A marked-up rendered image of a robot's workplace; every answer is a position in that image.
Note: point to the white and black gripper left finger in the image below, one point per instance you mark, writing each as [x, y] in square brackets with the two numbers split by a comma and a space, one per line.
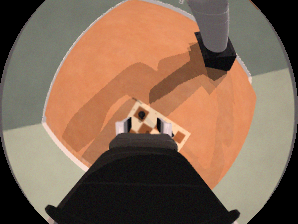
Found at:
[124, 126]

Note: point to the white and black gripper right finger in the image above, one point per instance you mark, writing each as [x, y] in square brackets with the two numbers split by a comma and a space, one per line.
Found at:
[164, 127]

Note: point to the brown and cream chessboard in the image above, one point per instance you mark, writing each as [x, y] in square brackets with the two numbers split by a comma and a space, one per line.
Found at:
[149, 123]

